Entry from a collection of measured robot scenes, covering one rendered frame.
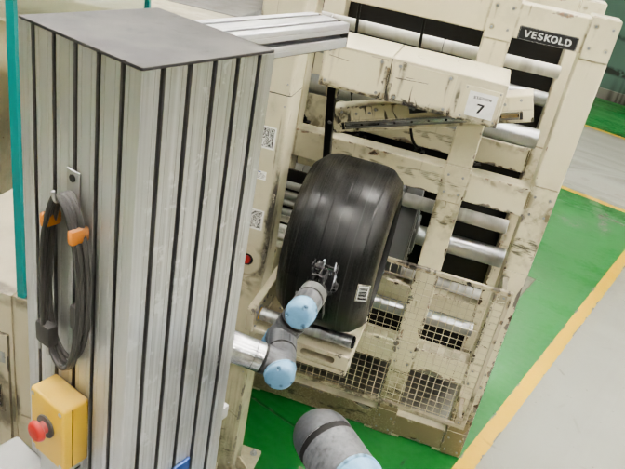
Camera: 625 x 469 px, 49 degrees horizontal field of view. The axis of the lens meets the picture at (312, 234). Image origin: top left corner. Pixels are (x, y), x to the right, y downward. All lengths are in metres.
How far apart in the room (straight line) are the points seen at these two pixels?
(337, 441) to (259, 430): 1.95
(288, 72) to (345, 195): 0.40
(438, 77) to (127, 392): 1.51
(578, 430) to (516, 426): 0.34
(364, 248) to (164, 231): 1.13
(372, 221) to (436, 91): 0.50
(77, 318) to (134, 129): 0.32
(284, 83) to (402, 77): 0.41
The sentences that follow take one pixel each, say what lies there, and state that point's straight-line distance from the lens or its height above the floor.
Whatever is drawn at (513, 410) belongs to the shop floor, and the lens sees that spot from 3.79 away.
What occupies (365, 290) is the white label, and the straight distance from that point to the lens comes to 2.06.
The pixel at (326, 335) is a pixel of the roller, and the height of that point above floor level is 0.91.
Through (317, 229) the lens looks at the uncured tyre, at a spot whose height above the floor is 1.33.
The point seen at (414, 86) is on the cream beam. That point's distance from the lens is 2.27.
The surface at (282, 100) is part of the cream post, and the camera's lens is 2.11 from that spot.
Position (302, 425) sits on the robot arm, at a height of 1.34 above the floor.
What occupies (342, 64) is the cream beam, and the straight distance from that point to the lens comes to 2.30.
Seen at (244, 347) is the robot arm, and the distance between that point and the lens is 1.64.
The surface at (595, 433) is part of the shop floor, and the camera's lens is 3.91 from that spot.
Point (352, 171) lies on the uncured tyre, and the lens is 2.14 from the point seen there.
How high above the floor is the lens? 2.26
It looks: 28 degrees down
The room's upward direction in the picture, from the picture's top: 11 degrees clockwise
